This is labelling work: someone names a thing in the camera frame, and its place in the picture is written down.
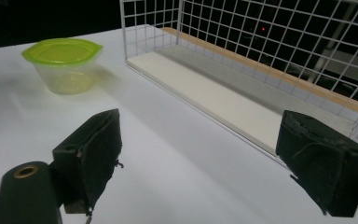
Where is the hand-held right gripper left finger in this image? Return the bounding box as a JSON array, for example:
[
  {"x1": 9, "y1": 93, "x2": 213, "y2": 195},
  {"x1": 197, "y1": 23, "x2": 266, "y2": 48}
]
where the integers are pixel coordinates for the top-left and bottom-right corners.
[{"x1": 51, "y1": 107, "x2": 125, "y2": 217}]

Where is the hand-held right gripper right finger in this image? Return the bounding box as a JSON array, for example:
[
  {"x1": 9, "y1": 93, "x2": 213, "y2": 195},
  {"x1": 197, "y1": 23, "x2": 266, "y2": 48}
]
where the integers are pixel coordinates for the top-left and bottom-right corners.
[{"x1": 275, "y1": 109, "x2": 358, "y2": 217}]

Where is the clear container with green lid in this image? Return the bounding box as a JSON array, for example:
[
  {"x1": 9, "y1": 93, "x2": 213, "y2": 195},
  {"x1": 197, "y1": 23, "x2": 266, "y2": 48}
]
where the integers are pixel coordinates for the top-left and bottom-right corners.
[{"x1": 21, "y1": 37, "x2": 104, "y2": 95}]

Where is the white wire rack shelf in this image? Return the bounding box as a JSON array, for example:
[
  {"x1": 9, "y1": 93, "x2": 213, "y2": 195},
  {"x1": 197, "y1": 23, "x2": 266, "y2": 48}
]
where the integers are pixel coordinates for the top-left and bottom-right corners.
[{"x1": 119, "y1": 0, "x2": 358, "y2": 171}]

